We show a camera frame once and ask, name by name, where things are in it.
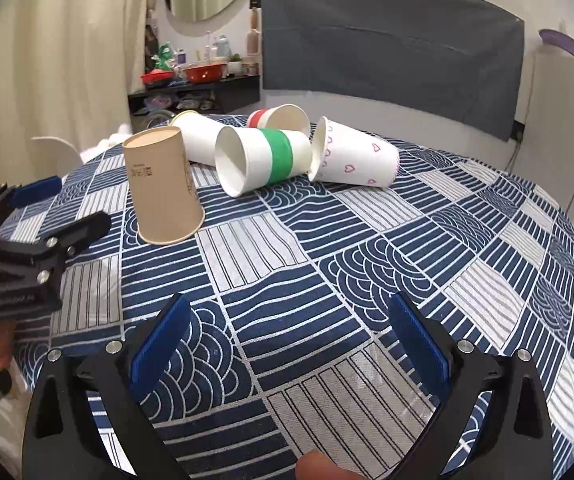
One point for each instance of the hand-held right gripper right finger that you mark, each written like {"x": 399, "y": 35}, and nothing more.
{"x": 419, "y": 345}

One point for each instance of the plain white paper cup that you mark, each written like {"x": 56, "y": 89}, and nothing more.
{"x": 199, "y": 137}

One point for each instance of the red bowl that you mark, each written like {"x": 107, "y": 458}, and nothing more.
{"x": 204, "y": 75}

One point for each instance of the cream curtain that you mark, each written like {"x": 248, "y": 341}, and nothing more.
{"x": 57, "y": 60}

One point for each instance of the green bag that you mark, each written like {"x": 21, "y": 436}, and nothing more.
{"x": 164, "y": 57}

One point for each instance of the blue patterned tablecloth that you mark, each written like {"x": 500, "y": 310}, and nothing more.
{"x": 317, "y": 260}

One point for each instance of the purple basin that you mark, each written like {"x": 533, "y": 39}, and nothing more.
{"x": 559, "y": 40}

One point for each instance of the teal bottle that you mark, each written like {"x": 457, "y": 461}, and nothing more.
{"x": 222, "y": 46}

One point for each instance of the beige bottle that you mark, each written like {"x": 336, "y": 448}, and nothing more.
{"x": 253, "y": 45}

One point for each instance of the grey cloth panel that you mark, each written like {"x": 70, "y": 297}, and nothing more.
{"x": 392, "y": 45}

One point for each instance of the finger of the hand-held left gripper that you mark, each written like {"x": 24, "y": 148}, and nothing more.
{"x": 34, "y": 191}
{"x": 84, "y": 227}

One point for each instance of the black shelf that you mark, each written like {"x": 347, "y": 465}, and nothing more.
{"x": 237, "y": 92}

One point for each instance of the green band white cup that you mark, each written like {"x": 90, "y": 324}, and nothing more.
{"x": 257, "y": 160}

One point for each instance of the person's right hand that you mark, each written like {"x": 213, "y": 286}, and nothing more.
{"x": 324, "y": 467}

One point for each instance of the heart print white cup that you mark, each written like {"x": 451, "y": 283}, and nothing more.
{"x": 357, "y": 160}

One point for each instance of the red band white cup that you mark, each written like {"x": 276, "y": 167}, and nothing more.
{"x": 287, "y": 117}

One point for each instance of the red tray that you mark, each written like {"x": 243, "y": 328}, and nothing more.
{"x": 156, "y": 79}

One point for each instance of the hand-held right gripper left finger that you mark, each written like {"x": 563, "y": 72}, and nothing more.
{"x": 162, "y": 345}

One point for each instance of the small white plant pot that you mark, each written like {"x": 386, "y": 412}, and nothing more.
{"x": 235, "y": 66}

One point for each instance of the brown paper cup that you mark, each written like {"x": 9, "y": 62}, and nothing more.
{"x": 162, "y": 190}

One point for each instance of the beige cabinet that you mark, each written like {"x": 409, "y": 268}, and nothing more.
{"x": 552, "y": 125}

